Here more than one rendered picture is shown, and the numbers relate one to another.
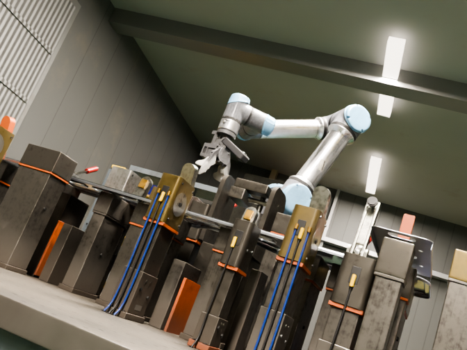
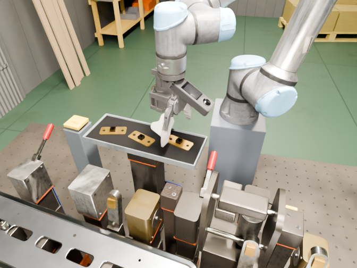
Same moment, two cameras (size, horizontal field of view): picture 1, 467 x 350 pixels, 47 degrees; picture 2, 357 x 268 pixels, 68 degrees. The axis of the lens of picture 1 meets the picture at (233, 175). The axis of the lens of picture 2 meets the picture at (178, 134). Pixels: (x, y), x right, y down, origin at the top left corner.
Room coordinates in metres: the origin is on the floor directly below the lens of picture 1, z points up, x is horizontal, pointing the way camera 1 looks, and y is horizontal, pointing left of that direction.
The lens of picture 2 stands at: (1.23, 0.12, 1.69)
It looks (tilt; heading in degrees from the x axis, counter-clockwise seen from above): 39 degrees down; 355
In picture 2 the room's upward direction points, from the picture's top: straight up
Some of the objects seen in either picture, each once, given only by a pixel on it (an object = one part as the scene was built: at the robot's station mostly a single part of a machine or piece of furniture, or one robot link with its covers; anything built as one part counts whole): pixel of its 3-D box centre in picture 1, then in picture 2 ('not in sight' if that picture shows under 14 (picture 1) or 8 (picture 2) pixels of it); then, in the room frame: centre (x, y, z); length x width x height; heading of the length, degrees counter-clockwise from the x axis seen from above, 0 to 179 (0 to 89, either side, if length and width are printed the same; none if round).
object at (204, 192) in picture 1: (180, 185); (145, 138); (1.87, 0.16, 1.16); 0.37 x 0.14 x 0.02; 65
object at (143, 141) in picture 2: not in sight; (141, 137); (1.87, 0.17, 1.17); 0.08 x 0.04 x 0.01; 50
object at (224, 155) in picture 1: (219, 147); (169, 90); (1.85, 0.08, 1.33); 0.09 x 0.08 x 0.12; 54
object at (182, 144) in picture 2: not in sight; (179, 141); (1.84, 0.06, 1.17); 0.08 x 0.04 x 0.01; 54
